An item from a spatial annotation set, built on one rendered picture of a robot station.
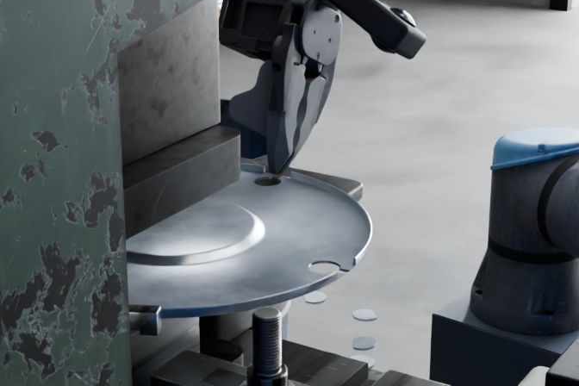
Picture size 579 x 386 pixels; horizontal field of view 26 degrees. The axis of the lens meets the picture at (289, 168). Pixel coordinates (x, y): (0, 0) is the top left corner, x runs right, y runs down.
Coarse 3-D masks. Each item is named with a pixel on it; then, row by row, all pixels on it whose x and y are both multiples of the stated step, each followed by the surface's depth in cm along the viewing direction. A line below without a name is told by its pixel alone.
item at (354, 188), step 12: (288, 168) 107; (264, 180) 104; (276, 180) 104; (324, 180) 104; (336, 180) 104; (348, 180) 104; (348, 192) 101; (360, 192) 103; (240, 312) 93; (252, 312) 95; (204, 324) 91; (216, 324) 91; (228, 324) 92; (240, 324) 94; (216, 336) 91; (228, 336) 92
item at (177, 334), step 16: (176, 320) 81; (192, 320) 83; (144, 336) 78; (160, 336) 80; (176, 336) 82; (192, 336) 83; (144, 352) 79; (160, 352) 80; (176, 352) 82; (144, 368) 79; (144, 384) 79
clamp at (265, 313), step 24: (264, 312) 74; (264, 336) 74; (192, 360) 79; (216, 360) 79; (264, 360) 74; (168, 384) 77; (192, 384) 77; (216, 384) 76; (240, 384) 76; (264, 384) 74; (288, 384) 75
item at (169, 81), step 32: (160, 32) 74; (192, 32) 77; (128, 64) 72; (160, 64) 75; (192, 64) 78; (128, 96) 73; (160, 96) 76; (192, 96) 79; (128, 128) 73; (160, 128) 76; (192, 128) 79; (128, 160) 74
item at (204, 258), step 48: (240, 192) 101; (288, 192) 101; (336, 192) 100; (144, 240) 90; (192, 240) 90; (240, 240) 90; (288, 240) 91; (336, 240) 91; (144, 288) 83; (192, 288) 83; (240, 288) 83; (288, 288) 83
